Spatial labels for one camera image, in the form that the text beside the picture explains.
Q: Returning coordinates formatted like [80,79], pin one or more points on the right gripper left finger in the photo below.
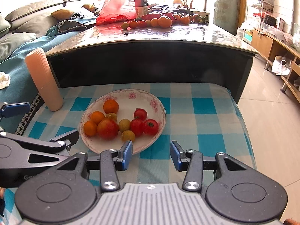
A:
[111,161]

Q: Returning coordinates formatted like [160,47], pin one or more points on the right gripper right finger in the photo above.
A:
[189,161]

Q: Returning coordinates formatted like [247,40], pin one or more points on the small orange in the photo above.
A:
[97,117]
[90,128]

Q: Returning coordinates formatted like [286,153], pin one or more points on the brown longan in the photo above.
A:
[112,116]
[124,125]
[128,135]

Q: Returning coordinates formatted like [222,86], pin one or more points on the large red tomato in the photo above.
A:
[107,129]

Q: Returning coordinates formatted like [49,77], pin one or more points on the cherry tomato front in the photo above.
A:
[150,127]

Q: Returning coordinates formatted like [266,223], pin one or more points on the cherry tomato with stem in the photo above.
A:
[140,114]

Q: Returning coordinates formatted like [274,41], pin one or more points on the teal blanket houndstooth trim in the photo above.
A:
[23,89]

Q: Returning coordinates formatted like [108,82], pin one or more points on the white floral plate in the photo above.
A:
[129,100]

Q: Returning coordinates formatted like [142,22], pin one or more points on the pink ribbed cup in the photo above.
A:
[43,79]

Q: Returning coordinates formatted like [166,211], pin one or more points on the grey sofa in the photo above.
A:
[33,21]

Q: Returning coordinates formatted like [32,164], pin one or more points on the dark coffee table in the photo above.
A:
[192,53]

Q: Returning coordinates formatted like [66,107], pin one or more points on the yellow cushion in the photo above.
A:
[62,14]

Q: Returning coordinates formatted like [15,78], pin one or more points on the wooden shelf unit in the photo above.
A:
[269,27]

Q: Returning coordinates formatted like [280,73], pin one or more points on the large orange on table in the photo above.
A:
[165,22]

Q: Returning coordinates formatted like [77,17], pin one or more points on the red plastic bag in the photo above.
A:
[116,11]

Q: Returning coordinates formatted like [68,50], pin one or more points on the red and white box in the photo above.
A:
[141,7]

